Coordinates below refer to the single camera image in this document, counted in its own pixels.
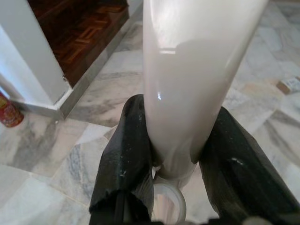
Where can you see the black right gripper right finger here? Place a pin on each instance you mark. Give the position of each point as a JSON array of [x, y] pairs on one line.
[[236, 168]]

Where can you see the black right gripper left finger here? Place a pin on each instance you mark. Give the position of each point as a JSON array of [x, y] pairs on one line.
[[124, 154]]

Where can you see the small brown printed box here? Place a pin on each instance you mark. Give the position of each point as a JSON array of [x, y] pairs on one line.
[[289, 85]]

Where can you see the red printed can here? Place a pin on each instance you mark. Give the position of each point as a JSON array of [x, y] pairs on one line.
[[9, 112]]

